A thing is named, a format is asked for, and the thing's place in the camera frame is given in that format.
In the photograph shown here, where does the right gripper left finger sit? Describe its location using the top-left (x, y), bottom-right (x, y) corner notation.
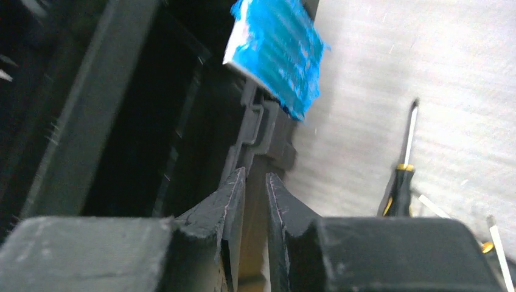
top-left (1, 168), bottom-right (246, 291)

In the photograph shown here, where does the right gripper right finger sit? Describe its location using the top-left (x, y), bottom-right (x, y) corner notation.
top-left (265, 173), bottom-right (502, 291)

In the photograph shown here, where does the black plastic toolbox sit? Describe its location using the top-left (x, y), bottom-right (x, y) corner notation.
top-left (0, 0), bottom-right (327, 292)

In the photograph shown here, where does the screwdriver top middle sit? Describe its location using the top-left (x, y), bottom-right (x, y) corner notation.
top-left (378, 98), bottom-right (420, 217)

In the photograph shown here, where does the short stubby screwdriver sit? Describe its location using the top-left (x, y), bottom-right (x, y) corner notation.
top-left (417, 195), bottom-right (450, 218)

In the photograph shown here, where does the screwdriver right of knife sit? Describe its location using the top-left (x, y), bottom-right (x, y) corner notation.
top-left (481, 215), bottom-right (515, 292)

